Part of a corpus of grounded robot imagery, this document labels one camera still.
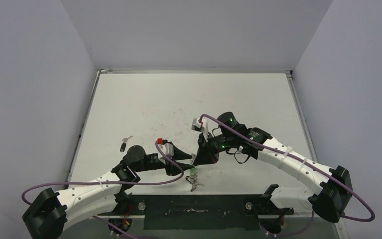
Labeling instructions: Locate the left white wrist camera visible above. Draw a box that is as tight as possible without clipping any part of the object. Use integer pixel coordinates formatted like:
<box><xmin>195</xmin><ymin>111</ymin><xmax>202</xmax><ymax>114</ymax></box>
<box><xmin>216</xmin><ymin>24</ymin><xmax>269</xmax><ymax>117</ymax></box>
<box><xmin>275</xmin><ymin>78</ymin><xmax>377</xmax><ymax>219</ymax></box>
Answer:
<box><xmin>156</xmin><ymin>138</ymin><xmax>174</xmax><ymax>157</ymax></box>

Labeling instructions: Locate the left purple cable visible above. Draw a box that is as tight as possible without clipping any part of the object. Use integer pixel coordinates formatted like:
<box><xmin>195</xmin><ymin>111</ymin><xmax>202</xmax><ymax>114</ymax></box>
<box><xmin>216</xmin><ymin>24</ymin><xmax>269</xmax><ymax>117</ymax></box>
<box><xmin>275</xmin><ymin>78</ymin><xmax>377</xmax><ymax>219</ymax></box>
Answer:
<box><xmin>21</xmin><ymin>141</ymin><xmax>185</xmax><ymax>206</ymax></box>

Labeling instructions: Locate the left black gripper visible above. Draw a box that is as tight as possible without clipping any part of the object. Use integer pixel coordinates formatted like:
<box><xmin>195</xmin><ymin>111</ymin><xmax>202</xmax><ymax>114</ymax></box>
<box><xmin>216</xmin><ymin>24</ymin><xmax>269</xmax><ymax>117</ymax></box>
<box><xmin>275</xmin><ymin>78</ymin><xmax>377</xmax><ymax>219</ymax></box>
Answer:
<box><xmin>135</xmin><ymin>144</ymin><xmax>194</xmax><ymax>176</ymax></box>

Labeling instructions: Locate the purple cable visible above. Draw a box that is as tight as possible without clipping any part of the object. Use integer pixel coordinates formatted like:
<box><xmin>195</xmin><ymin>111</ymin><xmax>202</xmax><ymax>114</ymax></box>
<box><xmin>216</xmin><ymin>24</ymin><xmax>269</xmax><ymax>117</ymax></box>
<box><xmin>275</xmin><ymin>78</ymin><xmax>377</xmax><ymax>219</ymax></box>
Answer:
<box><xmin>21</xmin><ymin>141</ymin><xmax>185</xmax><ymax>206</ymax></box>
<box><xmin>199</xmin><ymin>114</ymin><xmax>376</xmax><ymax>223</ymax></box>

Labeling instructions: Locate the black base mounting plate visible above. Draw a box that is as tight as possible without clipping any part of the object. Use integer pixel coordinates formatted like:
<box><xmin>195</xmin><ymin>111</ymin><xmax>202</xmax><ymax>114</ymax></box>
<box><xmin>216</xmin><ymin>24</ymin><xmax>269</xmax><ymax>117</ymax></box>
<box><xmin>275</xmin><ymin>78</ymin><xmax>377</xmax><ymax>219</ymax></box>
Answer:
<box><xmin>108</xmin><ymin>194</ymin><xmax>294</xmax><ymax>231</ymax></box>

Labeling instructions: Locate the key with green tag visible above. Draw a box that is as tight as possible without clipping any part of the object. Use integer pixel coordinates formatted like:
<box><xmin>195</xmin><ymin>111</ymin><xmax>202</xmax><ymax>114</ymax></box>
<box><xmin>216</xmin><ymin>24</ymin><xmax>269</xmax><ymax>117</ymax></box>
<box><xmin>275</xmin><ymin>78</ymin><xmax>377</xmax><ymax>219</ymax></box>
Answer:
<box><xmin>190</xmin><ymin>167</ymin><xmax>198</xmax><ymax>177</ymax></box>

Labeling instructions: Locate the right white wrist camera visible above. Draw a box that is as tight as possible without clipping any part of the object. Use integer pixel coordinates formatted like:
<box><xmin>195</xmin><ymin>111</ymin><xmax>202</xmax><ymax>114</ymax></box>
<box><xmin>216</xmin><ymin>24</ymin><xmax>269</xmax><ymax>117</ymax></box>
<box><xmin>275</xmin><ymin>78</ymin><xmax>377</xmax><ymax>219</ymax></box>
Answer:
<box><xmin>191</xmin><ymin>118</ymin><xmax>209</xmax><ymax>141</ymax></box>

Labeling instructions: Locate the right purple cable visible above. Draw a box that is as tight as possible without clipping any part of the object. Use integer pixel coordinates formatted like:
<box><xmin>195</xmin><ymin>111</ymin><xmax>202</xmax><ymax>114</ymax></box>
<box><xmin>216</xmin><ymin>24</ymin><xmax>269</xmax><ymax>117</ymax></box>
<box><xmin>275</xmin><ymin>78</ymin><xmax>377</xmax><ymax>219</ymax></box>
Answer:
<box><xmin>199</xmin><ymin>114</ymin><xmax>376</xmax><ymax>223</ymax></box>

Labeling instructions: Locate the key with black head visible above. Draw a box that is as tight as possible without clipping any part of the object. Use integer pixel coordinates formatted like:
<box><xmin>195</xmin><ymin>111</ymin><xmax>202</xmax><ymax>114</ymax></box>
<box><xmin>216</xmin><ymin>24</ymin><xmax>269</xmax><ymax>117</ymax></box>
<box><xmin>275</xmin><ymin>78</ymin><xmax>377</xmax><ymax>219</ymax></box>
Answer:
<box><xmin>120</xmin><ymin>135</ymin><xmax>133</xmax><ymax>152</ymax></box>
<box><xmin>186</xmin><ymin>176</ymin><xmax>204</xmax><ymax>186</ymax></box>

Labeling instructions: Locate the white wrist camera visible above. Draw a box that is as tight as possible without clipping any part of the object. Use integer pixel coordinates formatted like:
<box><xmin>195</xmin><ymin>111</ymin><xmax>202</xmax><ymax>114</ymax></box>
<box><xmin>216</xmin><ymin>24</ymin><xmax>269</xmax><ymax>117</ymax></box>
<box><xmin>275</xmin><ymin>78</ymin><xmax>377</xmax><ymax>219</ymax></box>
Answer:
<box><xmin>191</xmin><ymin>118</ymin><xmax>209</xmax><ymax>141</ymax></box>
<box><xmin>156</xmin><ymin>138</ymin><xmax>174</xmax><ymax>157</ymax></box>

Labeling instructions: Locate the metal disc with keyrings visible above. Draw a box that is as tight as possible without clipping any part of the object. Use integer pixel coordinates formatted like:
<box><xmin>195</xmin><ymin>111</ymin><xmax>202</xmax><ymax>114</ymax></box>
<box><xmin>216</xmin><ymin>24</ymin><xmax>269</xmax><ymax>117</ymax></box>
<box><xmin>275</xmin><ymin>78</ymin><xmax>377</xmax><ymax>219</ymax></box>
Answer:
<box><xmin>187</xmin><ymin>154</ymin><xmax>200</xmax><ymax>192</ymax></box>

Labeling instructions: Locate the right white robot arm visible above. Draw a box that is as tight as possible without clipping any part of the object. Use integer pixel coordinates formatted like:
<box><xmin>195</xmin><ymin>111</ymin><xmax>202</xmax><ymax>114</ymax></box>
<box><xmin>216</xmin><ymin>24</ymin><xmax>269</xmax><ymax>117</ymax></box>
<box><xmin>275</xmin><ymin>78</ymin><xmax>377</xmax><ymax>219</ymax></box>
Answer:
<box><xmin>191</xmin><ymin>112</ymin><xmax>352</xmax><ymax>223</ymax></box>

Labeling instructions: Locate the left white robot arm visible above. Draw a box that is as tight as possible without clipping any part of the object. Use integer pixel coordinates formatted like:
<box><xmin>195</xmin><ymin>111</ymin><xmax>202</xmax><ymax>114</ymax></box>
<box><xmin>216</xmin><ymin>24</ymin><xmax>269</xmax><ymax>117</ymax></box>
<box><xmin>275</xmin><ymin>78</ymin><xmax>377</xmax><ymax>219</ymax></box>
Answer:
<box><xmin>22</xmin><ymin>140</ymin><xmax>193</xmax><ymax>239</ymax></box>

